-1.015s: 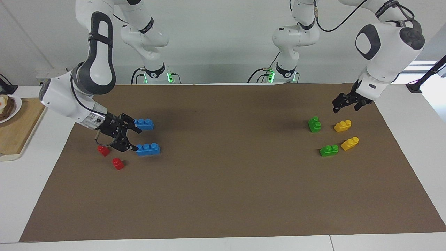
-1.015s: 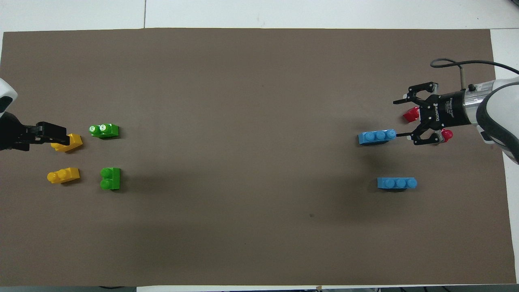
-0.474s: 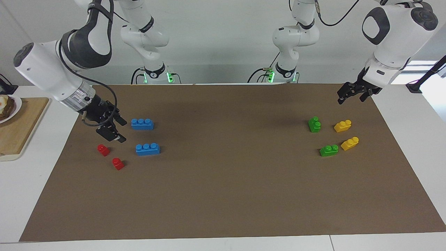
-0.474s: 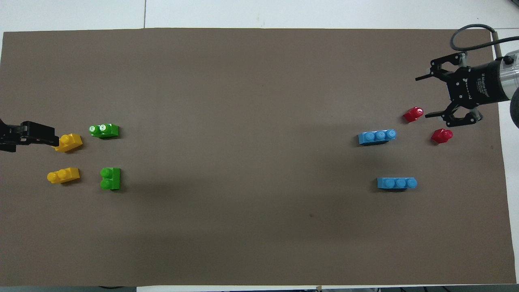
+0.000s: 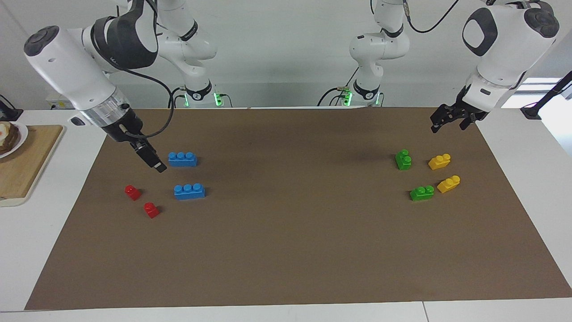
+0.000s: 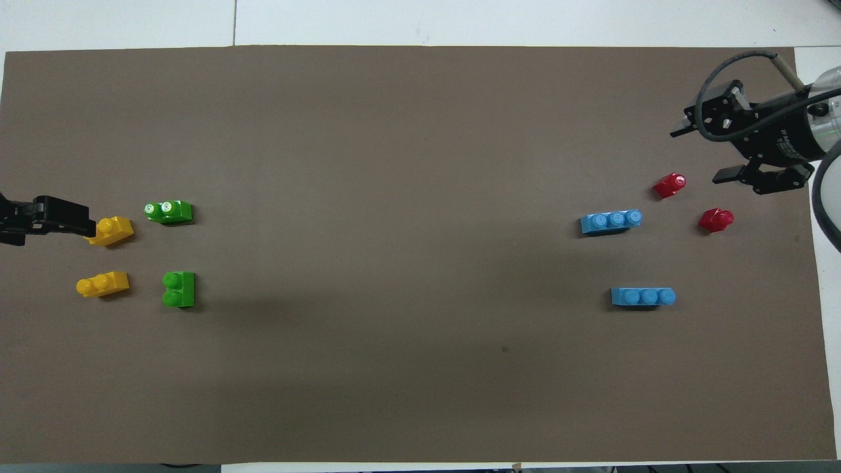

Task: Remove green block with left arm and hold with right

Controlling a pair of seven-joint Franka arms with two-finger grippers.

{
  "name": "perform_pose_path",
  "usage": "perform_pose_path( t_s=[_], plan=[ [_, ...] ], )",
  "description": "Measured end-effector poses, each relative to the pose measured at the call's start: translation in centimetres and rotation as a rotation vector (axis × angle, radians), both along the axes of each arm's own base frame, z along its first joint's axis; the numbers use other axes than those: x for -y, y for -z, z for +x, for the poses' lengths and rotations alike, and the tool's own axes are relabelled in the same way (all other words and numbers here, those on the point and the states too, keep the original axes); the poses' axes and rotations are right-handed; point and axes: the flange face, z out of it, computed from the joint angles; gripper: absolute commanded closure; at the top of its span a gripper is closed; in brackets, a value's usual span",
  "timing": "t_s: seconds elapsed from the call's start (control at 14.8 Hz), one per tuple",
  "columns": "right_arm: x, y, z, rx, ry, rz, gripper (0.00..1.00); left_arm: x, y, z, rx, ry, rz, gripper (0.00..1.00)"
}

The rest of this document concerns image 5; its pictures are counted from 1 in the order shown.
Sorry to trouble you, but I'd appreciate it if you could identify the black base cable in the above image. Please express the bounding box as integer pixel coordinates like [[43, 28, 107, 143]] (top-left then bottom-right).
[[317, 67, 360, 107]]

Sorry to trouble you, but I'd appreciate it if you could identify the brown paper mat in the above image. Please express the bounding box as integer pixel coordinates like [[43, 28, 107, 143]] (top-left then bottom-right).
[[25, 107, 572, 310]]

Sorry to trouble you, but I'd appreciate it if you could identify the green two-stud block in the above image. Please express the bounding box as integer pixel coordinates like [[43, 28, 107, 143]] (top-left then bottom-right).
[[395, 149, 412, 171], [410, 185, 435, 201]]

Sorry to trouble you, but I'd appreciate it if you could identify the black desk clamp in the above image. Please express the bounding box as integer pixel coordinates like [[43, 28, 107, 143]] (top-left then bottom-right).
[[0, 95, 24, 122]]

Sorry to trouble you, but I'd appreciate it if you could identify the white plate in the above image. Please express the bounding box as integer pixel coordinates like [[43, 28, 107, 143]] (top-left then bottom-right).
[[0, 122, 29, 159]]

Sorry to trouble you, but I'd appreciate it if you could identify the yellow two-stud block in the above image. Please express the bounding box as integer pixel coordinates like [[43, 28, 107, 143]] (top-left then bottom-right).
[[428, 153, 451, 170], [437, 175, 461, 194]]

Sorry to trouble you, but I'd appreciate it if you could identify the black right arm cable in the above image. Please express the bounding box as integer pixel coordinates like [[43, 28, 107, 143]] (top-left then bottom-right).
[[114, 67, 186, 139]]

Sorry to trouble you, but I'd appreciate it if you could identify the sandwich with egg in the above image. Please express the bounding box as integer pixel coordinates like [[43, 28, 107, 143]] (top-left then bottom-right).
[[0, 122, 21, 155]]

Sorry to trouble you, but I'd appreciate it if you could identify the white wall socket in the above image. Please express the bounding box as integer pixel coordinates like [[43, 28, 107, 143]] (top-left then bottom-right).
[[46, 92, 74, 110]]

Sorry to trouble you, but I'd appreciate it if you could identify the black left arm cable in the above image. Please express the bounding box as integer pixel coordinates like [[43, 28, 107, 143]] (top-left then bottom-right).
[[402, 0, 461, 34]]

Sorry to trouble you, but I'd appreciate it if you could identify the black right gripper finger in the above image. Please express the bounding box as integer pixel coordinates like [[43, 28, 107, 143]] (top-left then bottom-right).
[[135, 143, 168, 174]]

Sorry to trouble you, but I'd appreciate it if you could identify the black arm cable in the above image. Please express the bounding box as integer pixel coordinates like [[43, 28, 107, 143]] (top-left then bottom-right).
[[114, 67, 186, 139], [402, 0, 461, 34]]

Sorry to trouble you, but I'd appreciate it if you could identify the blue three-stud block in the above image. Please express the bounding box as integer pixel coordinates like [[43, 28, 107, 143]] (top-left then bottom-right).
[[168, 152, 198, 167], [174, 183, 206, 200]]

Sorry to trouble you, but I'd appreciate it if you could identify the black clamp stand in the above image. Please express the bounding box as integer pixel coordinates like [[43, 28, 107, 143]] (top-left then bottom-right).
[[521, 71, 572, 120]]

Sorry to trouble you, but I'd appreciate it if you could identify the wooden cutting board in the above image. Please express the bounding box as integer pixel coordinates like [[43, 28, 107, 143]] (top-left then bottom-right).
[[0, 125, 64, 207]]

